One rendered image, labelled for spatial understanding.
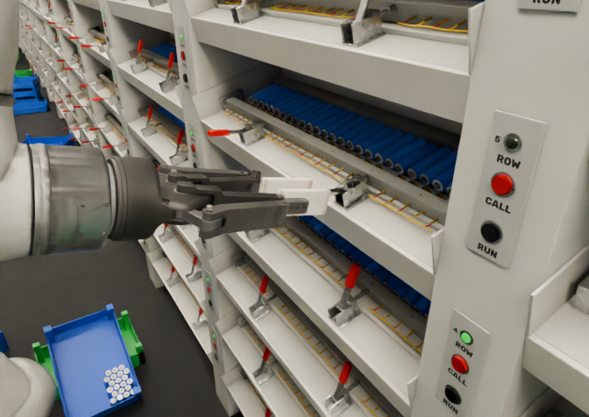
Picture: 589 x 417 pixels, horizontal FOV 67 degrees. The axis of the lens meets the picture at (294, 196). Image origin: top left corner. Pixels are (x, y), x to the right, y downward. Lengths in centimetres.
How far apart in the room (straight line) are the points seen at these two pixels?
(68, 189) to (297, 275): 46
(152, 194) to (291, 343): 57
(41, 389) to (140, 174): 72
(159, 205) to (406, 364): 38
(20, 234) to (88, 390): 122
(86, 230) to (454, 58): 33
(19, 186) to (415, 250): 36
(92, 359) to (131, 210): 123
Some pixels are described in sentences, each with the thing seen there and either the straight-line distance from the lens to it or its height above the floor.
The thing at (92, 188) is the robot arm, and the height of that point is 101.
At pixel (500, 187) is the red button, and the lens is 37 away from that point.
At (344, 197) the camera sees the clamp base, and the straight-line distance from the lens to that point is 54.
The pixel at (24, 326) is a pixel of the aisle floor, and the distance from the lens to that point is 196.
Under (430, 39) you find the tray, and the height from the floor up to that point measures 110.
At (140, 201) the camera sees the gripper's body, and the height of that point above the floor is 99.
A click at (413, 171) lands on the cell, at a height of 94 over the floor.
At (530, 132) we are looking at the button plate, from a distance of 36.
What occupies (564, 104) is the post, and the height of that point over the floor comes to 108.
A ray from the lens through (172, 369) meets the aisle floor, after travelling 160.
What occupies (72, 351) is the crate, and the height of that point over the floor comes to 10.
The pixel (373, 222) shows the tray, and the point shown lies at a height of 90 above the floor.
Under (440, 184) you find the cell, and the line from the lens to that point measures 55.
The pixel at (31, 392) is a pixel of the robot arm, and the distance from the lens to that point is 104.
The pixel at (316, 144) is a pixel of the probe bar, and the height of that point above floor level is 94.
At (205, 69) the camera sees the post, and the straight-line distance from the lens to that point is 90.
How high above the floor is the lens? 116
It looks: 27 degrees down
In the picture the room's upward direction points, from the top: straight up
